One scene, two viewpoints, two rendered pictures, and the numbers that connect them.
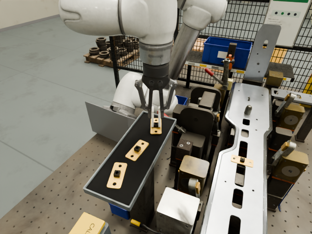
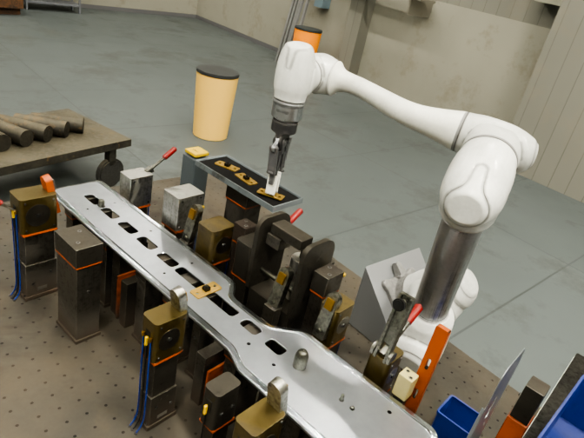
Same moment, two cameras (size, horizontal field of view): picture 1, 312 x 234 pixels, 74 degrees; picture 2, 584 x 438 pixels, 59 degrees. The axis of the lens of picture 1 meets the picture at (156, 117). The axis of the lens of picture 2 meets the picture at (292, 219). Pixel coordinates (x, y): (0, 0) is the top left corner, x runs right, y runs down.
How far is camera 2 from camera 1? 170 cm
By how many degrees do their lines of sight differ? 84
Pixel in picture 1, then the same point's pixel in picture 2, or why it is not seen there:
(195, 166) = (215, 223)
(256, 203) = (150, 266)
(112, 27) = not seen: hidden behind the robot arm
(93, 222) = (198, 152)
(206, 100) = (288, 227)
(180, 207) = (181, 190)
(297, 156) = (162, 314)
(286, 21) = not seen: outside the picture
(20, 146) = (474, 332)
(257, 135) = (235, 335)
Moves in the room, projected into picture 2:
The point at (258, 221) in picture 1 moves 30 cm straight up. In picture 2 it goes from (136, 255) to (142, 157)
